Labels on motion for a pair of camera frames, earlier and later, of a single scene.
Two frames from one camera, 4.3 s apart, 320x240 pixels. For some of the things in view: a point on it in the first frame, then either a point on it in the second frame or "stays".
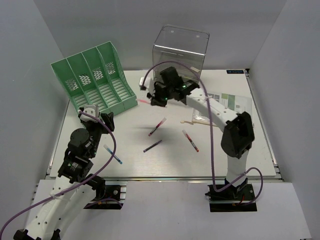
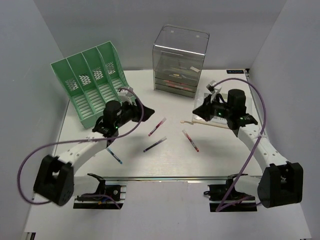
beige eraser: x=194 y=69 stays
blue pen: x=111 y=152 stays
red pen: x=190 y=140 stays
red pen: x=158 y=126 stays
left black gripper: x=109 y=120 to x=137 y=111
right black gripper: x=154 y=97 to x=205 y=111
